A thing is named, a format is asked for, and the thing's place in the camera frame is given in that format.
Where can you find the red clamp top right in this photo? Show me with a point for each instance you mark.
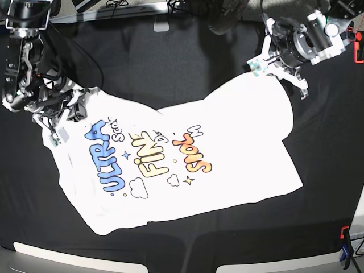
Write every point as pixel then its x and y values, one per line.
pixel 358 47

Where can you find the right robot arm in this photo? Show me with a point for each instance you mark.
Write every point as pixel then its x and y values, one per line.
pixel 45 95

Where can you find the white printed t-shirt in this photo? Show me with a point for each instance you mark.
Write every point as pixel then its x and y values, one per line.
pixel 126 164

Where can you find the red blue clamp bottom right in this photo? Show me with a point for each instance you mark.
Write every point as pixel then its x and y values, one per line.
pixel 346 247

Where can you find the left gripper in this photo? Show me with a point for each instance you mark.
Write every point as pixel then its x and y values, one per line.
pixel 279 60

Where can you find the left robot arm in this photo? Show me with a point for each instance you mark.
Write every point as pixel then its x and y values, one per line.
pixel 289 44

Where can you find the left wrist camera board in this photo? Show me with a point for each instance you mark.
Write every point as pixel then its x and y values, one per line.
pixel 258 66

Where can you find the black tablecloth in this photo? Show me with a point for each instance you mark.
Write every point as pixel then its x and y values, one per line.
pixel 128 59

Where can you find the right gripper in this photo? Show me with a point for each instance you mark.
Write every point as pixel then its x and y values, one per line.
pixel 61 107

